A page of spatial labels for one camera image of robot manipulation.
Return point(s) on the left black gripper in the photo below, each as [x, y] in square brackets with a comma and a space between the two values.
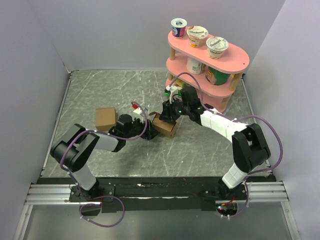
[150, 131]

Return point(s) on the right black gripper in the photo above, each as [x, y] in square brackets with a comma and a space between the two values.
[167, 111]

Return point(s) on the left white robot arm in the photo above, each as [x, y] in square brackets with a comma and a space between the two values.
[73, 149]

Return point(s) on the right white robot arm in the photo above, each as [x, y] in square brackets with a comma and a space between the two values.
[249, 146]

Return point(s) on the small folded cardboard box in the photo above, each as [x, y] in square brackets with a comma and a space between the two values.
[105, 118]

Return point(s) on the green snack bag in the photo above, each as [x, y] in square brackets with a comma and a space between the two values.
[180, 84]

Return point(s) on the white container middle shelf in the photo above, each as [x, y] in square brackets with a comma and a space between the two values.
[194, 66]

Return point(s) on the pink three-tier shelf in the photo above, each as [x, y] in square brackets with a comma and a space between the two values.
[233, 62]

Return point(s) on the green can middle shelf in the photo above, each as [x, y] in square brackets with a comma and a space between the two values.
[216, 77]

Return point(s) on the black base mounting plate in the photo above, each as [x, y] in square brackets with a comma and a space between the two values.
[158, 193]

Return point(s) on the Chobani white yogurt cup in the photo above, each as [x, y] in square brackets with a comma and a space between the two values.
[216, 46]

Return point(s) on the Chobani peach yogurt cup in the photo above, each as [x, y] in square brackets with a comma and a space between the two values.
[197, 36]

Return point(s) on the white blue yogurt cup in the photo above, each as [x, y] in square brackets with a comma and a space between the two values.
[178, 27]

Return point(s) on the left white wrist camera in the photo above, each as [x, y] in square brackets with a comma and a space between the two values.
[139, 113]

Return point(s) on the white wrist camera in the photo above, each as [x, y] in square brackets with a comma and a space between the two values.
[171, 90]
[139, 113]

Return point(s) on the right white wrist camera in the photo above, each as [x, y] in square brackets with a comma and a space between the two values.
[171, 90]

